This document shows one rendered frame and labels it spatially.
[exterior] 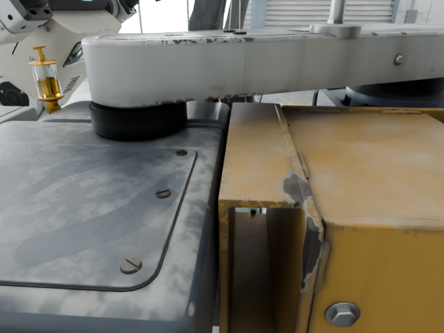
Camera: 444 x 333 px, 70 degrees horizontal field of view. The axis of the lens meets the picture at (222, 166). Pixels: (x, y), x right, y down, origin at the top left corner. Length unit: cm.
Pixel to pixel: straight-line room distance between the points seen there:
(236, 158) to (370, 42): 20
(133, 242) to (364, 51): 29
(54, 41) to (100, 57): 66
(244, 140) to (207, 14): 39
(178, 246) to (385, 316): 14
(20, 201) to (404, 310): 24
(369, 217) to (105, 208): 15
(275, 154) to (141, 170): 10
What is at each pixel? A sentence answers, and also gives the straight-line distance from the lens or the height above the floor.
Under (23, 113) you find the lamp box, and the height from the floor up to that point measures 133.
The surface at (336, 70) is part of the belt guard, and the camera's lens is 35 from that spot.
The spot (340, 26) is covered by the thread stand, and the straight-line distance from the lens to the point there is 35.
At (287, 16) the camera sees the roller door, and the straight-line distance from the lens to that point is 785.
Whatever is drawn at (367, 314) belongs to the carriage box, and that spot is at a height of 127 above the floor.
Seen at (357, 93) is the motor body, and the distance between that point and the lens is 51.
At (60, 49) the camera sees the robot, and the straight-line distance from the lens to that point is 95.
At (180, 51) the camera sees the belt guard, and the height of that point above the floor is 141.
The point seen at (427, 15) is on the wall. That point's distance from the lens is 876.
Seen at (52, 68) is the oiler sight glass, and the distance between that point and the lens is 41.
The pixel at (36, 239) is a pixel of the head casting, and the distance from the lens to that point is 18.
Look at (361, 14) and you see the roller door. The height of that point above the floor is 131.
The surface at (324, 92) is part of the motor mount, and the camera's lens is 56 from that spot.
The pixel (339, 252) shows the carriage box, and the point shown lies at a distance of 19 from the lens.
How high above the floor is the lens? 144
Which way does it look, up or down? 26 degrees down
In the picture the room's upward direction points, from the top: straight up
